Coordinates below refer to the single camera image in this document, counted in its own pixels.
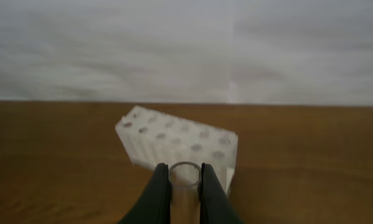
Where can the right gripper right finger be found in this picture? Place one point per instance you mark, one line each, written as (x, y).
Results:
(212, 202)

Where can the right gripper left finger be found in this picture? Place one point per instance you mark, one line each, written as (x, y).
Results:
(155, 202)

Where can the clear test tube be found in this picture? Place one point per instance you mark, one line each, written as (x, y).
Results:
(185, 202)

